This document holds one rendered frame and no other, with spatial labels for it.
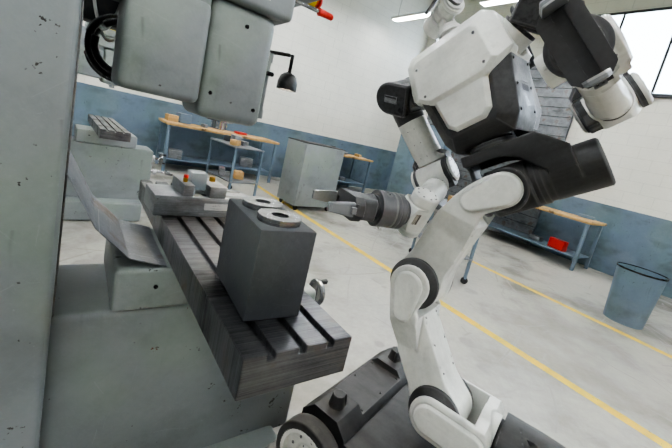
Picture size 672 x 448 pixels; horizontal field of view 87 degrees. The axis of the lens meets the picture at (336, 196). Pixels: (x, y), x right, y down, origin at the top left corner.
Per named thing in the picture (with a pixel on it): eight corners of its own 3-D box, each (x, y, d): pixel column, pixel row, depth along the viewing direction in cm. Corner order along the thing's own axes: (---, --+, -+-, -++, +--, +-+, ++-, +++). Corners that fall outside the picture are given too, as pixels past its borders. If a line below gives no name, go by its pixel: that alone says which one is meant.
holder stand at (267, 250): (262, 270, 92) (277, 196, 89) (298, 316, 74) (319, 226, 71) (215, 271, 85) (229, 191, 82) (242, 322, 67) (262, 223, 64)
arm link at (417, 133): (428, 188, 120) (399, 129, 120) (464, 173, 113) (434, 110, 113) (418, 197, 111) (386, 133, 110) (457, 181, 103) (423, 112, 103)
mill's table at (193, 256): (192, 200, 169) (195, 184, 168) (344, 371, 73) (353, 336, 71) (138, 197, 155) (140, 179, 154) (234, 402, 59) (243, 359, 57)
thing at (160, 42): (178, 99, 115) (191, 15, 110) (198, 105, 96) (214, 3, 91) (109, 83, 103) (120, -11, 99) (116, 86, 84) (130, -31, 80)
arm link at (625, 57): (560, 67, 59) (584, 102, 68) (622, 30, 54) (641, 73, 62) (545, 41, 63) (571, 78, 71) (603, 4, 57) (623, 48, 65)
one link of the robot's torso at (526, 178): (551, 203, 90) (534, 160, 92) (544, 204, 79) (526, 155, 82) (498, 217, 98) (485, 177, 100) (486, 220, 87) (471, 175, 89)
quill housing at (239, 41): (236, 121, 125) (252, 27, 120) (259, 128, 109) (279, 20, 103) (178, 109, 114) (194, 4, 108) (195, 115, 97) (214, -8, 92)
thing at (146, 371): (257, 373, 169) (282, 256, 159) (288, 425, 144) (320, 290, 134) (37, 426, 121) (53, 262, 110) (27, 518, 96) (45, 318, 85)
